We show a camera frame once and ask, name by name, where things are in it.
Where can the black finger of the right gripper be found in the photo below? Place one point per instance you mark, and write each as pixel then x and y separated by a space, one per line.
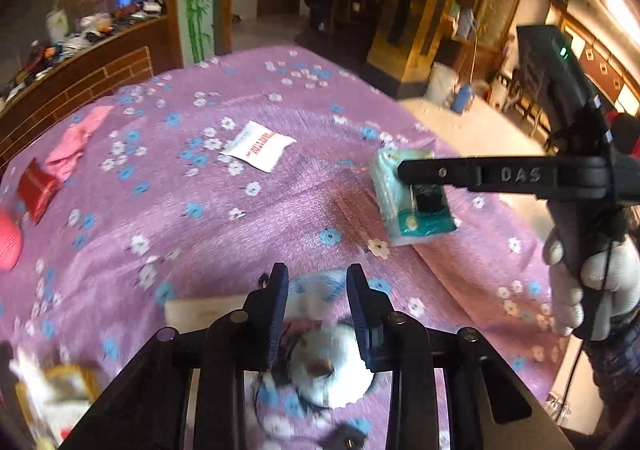
pixel 452 172

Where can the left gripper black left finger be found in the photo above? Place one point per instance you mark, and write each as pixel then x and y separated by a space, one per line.
pixel 263 329

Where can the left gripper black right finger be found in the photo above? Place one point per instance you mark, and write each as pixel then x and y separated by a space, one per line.
pixel 370 309

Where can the teal cartoon tissue pack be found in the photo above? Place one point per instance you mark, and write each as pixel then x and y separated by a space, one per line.
pixel 411 214

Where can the white packet with red text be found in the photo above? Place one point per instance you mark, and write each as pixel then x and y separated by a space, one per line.
pixel 259 146

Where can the right hand in white glove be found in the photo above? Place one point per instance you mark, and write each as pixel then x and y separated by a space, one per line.
pixel 616 271

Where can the blue water bottle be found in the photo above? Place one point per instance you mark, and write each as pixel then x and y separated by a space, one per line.
pixel 462 99

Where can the silver round metal disc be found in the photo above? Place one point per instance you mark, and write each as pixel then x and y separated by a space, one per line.
pixel 326 369

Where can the white paper envelope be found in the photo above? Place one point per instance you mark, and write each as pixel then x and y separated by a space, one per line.
pixel 188 315

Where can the white bucket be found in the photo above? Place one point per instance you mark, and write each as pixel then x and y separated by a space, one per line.
pixel 441 83

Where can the purple floral tablecloth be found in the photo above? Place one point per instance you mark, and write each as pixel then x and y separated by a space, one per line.
pixel 155 212

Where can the yellow storage box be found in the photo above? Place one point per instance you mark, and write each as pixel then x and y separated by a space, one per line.
pixel 52 402

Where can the pink cloth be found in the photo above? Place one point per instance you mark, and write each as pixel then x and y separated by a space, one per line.
pixel 63 159

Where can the red satin pouch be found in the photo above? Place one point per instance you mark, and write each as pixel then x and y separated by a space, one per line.
pixel 36 188

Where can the pink knitted bottle sleeve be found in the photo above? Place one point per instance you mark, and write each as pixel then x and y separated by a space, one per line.
pixel 11 241

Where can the wooden sideboard cabinet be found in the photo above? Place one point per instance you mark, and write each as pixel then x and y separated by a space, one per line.
pixel 132 56

